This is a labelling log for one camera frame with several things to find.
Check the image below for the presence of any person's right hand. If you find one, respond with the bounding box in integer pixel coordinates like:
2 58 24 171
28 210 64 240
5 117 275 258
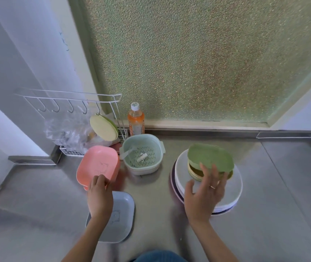
184 163 228 227

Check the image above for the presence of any person's left hand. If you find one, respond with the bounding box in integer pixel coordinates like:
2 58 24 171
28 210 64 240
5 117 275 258
86 174 114 220

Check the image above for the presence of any blue-grey square dish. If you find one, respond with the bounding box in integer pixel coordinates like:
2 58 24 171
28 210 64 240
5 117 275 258
85 191 135 244

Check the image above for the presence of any pale lavender small round plate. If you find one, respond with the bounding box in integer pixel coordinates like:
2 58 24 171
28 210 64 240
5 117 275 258
174 148 243 208

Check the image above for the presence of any pink square dish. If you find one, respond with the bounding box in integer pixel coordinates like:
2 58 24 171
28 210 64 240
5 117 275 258
75 145 121 191

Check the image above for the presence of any green square dish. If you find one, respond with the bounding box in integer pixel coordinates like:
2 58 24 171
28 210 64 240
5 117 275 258
187 143 235 174

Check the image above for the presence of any person's left forearm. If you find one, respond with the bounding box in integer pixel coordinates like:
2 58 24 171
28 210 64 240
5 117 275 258
61 215 112 262

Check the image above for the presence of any mint green strainer bowl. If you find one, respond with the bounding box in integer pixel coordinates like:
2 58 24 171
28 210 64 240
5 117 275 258
119 134 166 176

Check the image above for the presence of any yellow green oval sponge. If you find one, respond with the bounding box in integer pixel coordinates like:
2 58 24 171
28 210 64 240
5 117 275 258
89 114 119 142

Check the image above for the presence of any blue knit top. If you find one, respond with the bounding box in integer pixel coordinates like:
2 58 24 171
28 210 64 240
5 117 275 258
129 249 189 262

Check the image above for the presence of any clear plastic bag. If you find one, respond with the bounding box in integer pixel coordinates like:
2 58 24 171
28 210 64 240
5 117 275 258
45 111 112 150

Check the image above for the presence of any orange drink bottle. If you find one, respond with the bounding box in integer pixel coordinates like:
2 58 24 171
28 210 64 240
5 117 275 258
127 102 146 137

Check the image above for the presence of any frosted glass window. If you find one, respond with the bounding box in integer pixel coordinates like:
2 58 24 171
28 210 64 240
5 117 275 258
68 0 311 130

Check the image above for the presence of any white wire dish rack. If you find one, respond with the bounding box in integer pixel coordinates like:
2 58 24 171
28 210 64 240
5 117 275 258
13 87 130 157

